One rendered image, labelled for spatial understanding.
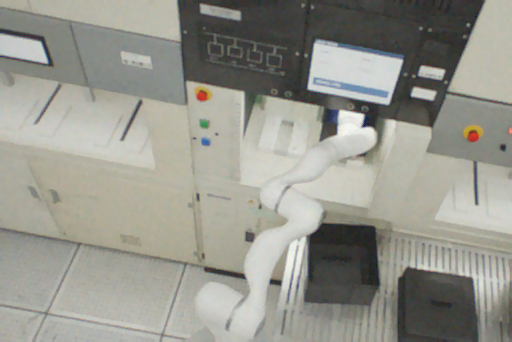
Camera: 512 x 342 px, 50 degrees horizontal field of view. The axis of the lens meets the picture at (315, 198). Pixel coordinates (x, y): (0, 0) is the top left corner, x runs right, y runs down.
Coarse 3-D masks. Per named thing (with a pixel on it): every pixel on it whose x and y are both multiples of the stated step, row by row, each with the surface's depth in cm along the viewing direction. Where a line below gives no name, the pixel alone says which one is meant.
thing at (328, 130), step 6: (324, 108) 229; (324, 114) 228; (324, 120) 226; (372, 120) 235; (324, 126) 227; (330, 126) 227; (336, 126) 226; (372, 126) 229; (324, 132) 231; (330, 132) 230; (336, 132) 229; (324, 138) 234
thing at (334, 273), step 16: (336, 224) 219; (352, 224) 219; (320, 240) 229; (336, 240) 229; (352, 240) 229; (368, 240) 229; (304, 256) 226; (320, 256) 228; (336, 256) 226; (352, 256) 229; (368, 256) 229; (304, 272) 221; (320, 272) 223; (336, 272) 224; (352, 272) 225; (368, 272) 226; (304, 288) 216; (320, 288) 205; (336, 288) 205; (352, 288) 205; (368, 288) 205; (352, 304) 217; (368, 304) 217
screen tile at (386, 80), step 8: (360, 56) 171; (368, 56) 170; (360, 64) 173; (368, 64) 173; (376, 64) 172; (384, 64) 172; (360, 72) 176; (384, 72) 174; (392, 72) 174; (360, 80) 178; (368, 80) 178; (376, 80) 177; (384, 80) 177; (392, 80) 176
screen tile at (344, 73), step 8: (320, 48) 170; (320, 56) 173; (328, 56) 172; (336, 56) 172; (344, 56) 172; (344, 64) 174; (352, 64) 174; (320, 72) 178; (328, 72) 177; (336, 72) 177; (344, 72) 177
